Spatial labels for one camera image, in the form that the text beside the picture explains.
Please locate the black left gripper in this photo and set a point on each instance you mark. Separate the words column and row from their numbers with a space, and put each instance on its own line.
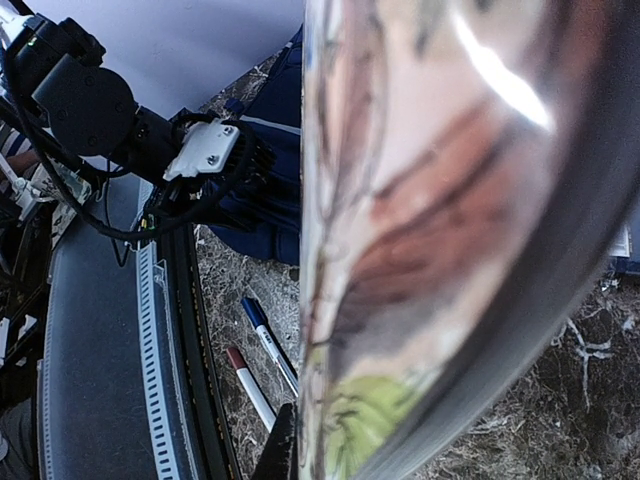
column 199, row 159

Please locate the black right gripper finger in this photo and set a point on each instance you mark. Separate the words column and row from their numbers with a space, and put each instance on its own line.
column 279, row 458

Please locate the navy blue student backpack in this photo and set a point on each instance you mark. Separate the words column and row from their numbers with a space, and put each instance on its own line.
column 261, row 215

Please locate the pink Shakespeare paperback book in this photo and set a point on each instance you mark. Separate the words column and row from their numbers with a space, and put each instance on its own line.
column 467, row 166

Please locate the navy blue notebook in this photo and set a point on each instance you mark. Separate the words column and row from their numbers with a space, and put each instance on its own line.
column 624, row 252

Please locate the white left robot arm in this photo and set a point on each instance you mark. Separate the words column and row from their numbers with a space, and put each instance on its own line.
column 72, row 108

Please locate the red capped white marker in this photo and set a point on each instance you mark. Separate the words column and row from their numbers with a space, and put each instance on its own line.
column 251, row 387

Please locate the blue capped white marker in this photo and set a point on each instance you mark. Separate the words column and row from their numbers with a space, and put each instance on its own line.
column 259, row 322

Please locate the grey slotted cable duct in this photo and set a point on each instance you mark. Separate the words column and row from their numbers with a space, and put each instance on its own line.
column 156, row 407

